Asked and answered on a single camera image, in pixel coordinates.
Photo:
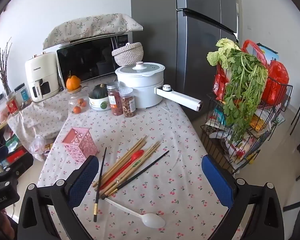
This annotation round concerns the blue printed box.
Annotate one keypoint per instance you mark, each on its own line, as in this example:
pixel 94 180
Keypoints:
pixel 271 53

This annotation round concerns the white plastic spoon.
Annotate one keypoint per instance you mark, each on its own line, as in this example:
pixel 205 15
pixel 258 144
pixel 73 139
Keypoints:
pixel 153 220

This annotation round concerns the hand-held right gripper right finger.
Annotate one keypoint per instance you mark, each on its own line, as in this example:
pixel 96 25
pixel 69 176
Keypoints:
pixel 218 180

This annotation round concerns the black chopstick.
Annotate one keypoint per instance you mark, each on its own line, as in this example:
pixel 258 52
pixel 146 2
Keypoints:
pixel 145 168
pixel 100 185

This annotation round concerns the white electric cooking pot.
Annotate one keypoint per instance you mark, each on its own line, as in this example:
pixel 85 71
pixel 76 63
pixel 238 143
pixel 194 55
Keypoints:
pixel 145 87

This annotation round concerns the grey refrigerator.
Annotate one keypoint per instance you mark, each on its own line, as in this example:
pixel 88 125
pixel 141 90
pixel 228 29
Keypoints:
pixel 155 30

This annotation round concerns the clear plastic bag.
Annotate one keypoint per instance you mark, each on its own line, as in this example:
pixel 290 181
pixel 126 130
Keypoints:
pixel 38 147

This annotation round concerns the napa cabbage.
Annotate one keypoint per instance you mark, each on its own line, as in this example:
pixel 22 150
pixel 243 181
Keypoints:
pixel 222 52

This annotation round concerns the green lime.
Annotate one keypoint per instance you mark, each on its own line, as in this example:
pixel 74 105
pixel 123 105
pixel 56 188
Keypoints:
pixel 103 105

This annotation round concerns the blue label jar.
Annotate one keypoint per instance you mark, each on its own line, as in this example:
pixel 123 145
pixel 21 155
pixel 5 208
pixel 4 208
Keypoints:
pixel 23 96

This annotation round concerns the red label glass jar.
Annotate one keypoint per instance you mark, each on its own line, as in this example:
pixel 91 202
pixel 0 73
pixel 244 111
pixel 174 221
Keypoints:
pixel 12 106

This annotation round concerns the woven lidded basket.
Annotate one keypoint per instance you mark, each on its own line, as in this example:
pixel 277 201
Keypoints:
pixel 130 55

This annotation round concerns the glass vase with dry twigs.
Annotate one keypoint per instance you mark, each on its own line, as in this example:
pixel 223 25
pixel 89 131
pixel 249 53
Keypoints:
pixel 7 90

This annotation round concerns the pink lattice utensil holder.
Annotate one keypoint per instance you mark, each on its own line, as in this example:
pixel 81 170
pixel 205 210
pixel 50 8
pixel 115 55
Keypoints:
pixel 77 142

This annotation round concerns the bundle of bamboo chopsticks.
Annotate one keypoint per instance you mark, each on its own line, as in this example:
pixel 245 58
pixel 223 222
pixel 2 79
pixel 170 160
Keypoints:
pixel 139 143

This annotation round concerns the red box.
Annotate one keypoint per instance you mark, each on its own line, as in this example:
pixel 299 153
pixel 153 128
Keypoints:
pixel 16 155

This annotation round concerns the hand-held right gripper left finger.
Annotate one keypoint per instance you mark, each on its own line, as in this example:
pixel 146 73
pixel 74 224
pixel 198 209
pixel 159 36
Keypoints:
pixel 82 180

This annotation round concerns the jar of dried slices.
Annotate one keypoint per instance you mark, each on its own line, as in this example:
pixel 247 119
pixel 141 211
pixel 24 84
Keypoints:
pixel 127 107

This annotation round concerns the small orange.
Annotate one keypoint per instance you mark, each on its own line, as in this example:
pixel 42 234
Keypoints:
pixel 77 109
pixel 82 103

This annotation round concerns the bunch of leafy greens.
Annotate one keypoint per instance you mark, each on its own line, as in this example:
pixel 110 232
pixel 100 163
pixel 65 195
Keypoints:
pixel 242 92

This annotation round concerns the red plastic spoon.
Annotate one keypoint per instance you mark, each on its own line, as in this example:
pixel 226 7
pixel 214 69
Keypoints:
pixel 137 155

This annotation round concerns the red snack packet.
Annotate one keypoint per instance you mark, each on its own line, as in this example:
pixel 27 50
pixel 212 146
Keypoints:
pixel 220 82

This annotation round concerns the floral cloth cover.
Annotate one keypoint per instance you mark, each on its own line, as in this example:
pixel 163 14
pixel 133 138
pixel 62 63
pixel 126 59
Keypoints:
pixel 95 25

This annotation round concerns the white ceramic bowl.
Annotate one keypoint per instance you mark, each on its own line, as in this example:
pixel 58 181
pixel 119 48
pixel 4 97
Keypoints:
pixel 95 104

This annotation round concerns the silver microwave oven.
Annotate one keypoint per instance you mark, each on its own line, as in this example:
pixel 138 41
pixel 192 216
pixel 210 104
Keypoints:
pixel 85 57

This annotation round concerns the cherry print tablecloth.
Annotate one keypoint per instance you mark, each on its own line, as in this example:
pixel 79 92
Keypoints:
pixel 165 180

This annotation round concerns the large orange fruit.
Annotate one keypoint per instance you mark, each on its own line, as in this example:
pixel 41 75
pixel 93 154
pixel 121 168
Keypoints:
pixel 73 83

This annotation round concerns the red plastic bag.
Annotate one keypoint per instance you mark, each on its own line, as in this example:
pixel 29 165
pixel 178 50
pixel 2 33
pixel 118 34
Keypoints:
pixel 275 80

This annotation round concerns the cream air fryer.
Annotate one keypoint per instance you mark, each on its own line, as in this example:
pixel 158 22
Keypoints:
pixel 40 72

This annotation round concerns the green pumpkin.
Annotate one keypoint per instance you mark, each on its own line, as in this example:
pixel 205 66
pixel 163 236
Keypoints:
pixel 100 92

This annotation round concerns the glass jar with wooden lid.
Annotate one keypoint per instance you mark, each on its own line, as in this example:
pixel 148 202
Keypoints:
pixel 75 97

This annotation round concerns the jar of red dried fruit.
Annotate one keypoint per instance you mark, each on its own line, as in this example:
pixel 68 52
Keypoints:
pixel 115 102

